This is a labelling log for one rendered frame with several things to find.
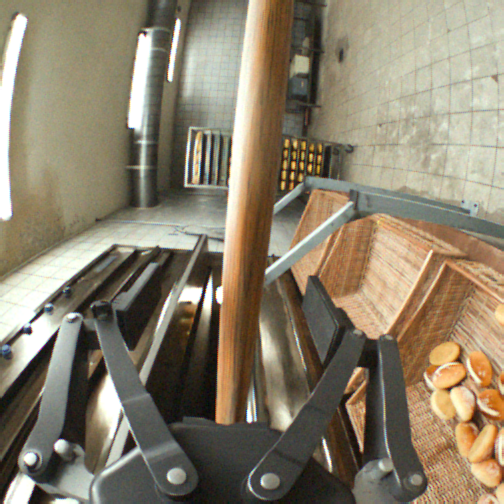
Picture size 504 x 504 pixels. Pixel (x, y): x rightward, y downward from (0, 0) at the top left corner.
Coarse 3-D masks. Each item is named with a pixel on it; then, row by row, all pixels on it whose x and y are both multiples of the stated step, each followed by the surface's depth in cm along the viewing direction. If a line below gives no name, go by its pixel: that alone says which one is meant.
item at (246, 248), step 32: (256, 0) 11; (288, 0) 11; (256, 32) 12; (288, 32) 12; (256, 64) 12; (288, 64) 13; (256, 96) 13; (256, 128) 14; (256, 160) 14; (256, 192) 15; (256, 224) 16; (224, 256) 18; (256, 256) 17; (224, 288) 18; (256, 288) 17; (224, 320) 19; (256, 320) 19; (224, 352) 19; (224, 384) 21; (224, 416) 22
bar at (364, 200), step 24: (360, 192) 52; (384, 192) 99; (336, 216) 54; (360, 216) 55; (408, 216) 53; (432, 216) 53; (456, 216) 53; (312, 240) 56; (288, 264) 58; (264, 384) 31; (264, 408) 27
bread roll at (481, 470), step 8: (472, 464) 30; (480, 464) 27; (488, 464) 26; (496, 464) 24; (472, 472) 28; (480, 472) 26; (488, 472) 24; (496, 472) 23; (480, 480) 24; (488, 480) 23; (496, 480) 21
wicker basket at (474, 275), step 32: (448, 288) 50; (480, 288) 48; (416, 320) 53; (448, 320) 53; (480, 320) 46; (416, 352) 57; (416, 384) 62; (352, 416) 59; (416, 416) 52; (480, 416) 37; (416, 448) 43; (448, 448) 39; (448, 480) 31
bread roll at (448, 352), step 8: (440, 344) 56; (448, 344) 52; (456, 344) 50; (432, 352) 56; (440, 352) 53; (448, 352) 51; (456, 352) 49; (432, 360) 55; (440, 360) 52; (448, 360) 50
